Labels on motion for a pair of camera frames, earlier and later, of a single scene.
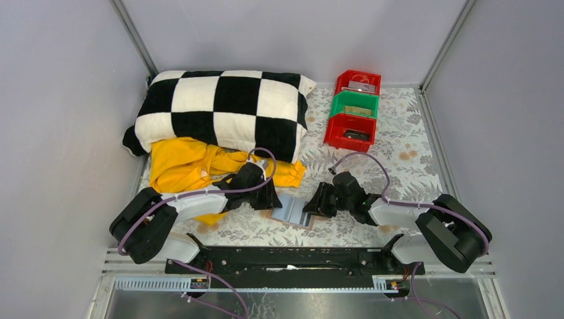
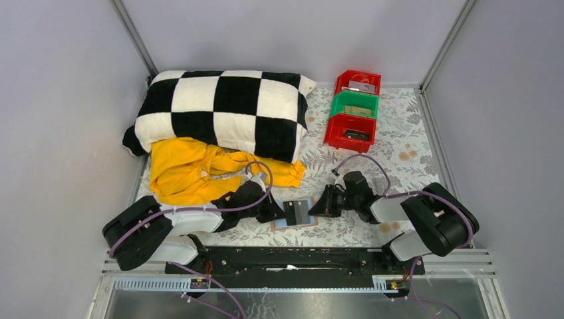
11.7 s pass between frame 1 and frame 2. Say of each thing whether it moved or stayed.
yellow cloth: stayed
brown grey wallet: moved
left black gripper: moved
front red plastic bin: stayed
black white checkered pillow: stayed
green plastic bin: stayed
